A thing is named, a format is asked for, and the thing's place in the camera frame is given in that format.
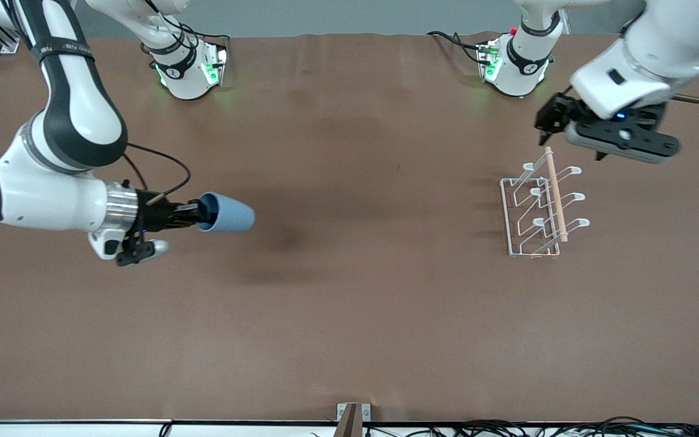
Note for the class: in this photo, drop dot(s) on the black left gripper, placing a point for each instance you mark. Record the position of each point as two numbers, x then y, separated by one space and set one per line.
554 115

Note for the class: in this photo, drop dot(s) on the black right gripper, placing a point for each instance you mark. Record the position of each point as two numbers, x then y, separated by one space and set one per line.
156 217

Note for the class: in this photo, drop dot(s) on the blue plastic cup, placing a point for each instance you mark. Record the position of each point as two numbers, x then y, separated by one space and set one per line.
234 213

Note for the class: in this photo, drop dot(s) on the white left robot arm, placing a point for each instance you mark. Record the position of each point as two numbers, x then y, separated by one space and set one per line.
647 60

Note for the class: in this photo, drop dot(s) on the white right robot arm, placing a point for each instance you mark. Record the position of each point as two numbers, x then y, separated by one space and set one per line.
52 200

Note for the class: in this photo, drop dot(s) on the brown table cover sheet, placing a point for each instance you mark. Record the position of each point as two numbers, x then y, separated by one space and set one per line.
325 315

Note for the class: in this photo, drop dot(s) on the silver metal bracket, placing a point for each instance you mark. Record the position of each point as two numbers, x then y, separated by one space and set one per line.
366 413

